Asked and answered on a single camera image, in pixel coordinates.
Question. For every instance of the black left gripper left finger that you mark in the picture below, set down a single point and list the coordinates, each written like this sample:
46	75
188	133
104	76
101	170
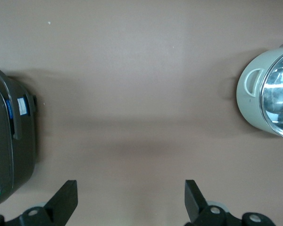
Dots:
61	202

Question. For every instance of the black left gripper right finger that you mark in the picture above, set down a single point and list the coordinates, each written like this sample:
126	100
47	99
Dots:
193	202

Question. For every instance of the glass lid steel rim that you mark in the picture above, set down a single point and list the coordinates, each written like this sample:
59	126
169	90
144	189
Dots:
278	94

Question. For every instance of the black rice cooker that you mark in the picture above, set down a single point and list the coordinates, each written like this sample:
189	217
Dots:
21	160

